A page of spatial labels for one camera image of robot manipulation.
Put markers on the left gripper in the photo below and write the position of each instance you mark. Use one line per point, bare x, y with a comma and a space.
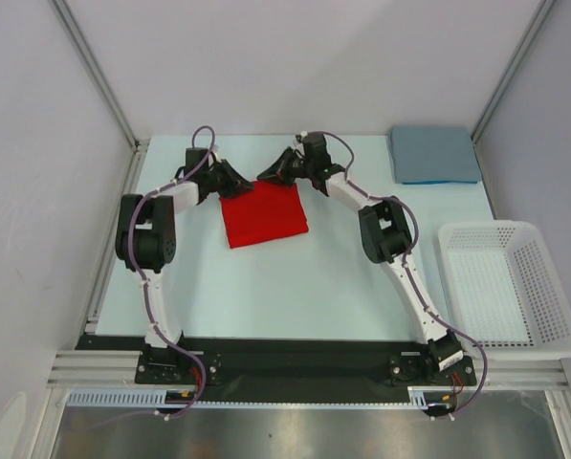
236, 185

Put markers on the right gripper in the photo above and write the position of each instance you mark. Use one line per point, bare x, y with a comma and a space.
280, 173

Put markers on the red t shirt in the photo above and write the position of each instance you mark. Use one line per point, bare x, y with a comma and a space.
266, 213

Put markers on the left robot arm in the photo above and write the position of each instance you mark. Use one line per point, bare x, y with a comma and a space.
146, 244

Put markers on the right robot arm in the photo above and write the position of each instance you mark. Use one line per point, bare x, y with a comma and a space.
387, 241

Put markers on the folded bright blue t shirt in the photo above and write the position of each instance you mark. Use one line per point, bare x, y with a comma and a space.
438, 182

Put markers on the folded grey-blue t shirt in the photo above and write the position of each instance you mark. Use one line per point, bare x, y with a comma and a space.
431, 152

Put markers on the white plastic basket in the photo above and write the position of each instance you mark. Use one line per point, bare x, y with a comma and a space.
504, 291

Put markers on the left aluminium frame post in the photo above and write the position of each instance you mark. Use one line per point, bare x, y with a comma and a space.
90, 63

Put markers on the aluminium frame post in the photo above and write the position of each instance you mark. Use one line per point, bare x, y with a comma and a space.
90, 63
515, 63

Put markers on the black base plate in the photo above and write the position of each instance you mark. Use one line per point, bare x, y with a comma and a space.
293, 371

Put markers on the front aluminium rail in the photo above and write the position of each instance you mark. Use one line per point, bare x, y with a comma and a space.
89, 368

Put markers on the right aluminium frame post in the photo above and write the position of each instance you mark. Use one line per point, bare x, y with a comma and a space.
515, 63

